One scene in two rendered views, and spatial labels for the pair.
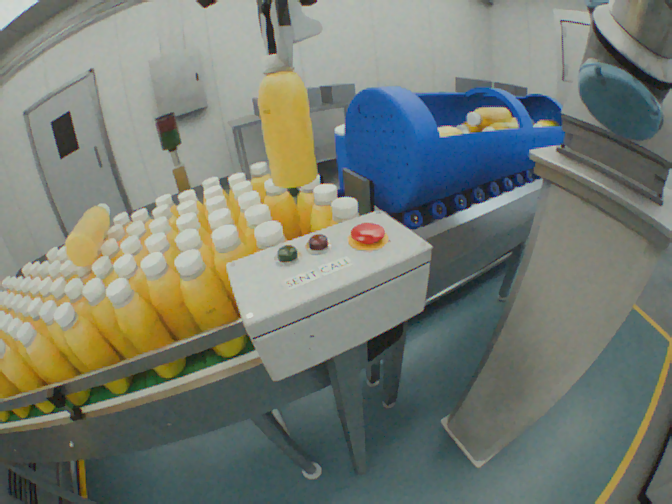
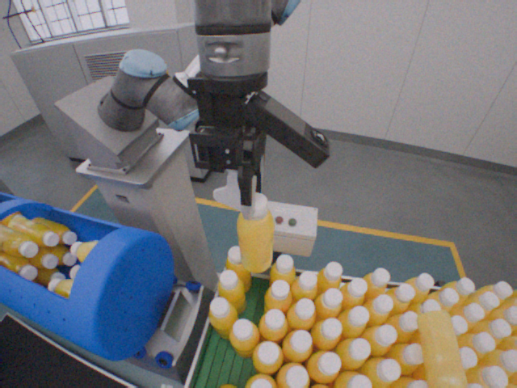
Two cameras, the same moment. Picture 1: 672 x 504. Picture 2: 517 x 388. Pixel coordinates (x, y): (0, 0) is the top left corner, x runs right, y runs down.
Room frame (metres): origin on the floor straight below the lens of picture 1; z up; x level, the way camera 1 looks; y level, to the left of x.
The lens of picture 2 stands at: (0.60, 0.20, 1.57)
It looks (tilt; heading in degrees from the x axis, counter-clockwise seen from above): 44 degrees down; 215
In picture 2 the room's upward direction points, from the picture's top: straight up
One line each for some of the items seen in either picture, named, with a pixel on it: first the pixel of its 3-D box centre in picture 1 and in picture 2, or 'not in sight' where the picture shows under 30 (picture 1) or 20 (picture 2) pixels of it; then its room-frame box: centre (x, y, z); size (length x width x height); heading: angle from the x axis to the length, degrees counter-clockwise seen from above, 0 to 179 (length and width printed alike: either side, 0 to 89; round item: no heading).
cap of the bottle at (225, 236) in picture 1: (225, 236); (308, 280); (0.35, 0.16, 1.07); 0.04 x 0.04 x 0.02
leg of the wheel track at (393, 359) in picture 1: (392, 370); not in sight; (0.55, -0.15, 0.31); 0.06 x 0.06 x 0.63; 23
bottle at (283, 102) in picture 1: (286, 124); (255, 238); (0.40, 0.04, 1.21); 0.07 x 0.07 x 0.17
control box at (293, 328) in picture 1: (331, 289); (279, 227); (0.24, 0.01, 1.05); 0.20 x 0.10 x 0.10; 113
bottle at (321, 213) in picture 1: (331, 237); (232, 293); (0.45, 0.01, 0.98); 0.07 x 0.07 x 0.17
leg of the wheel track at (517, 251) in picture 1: (515, 259); not in sight; (1.06, -1.00, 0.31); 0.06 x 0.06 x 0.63; 23
